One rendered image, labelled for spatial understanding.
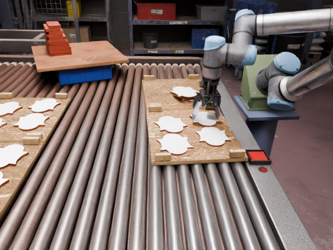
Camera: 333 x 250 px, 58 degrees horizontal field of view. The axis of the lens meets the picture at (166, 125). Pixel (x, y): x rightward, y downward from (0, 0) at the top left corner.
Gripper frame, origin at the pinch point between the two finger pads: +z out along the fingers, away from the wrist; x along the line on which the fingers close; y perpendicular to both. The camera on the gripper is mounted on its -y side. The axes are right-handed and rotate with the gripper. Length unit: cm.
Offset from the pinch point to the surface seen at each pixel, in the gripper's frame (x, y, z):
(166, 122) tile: -17.3, 2.6, 0.6
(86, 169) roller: -48, 29, 3
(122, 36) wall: -50, -485, 93
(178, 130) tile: -13.3, 9.6, 0.4
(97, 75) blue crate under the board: -52, -55, 2
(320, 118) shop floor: 181, -166, 101
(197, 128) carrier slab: -4.7, 7.1, 1.3
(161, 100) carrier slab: -17.3, -22.5, 2.5
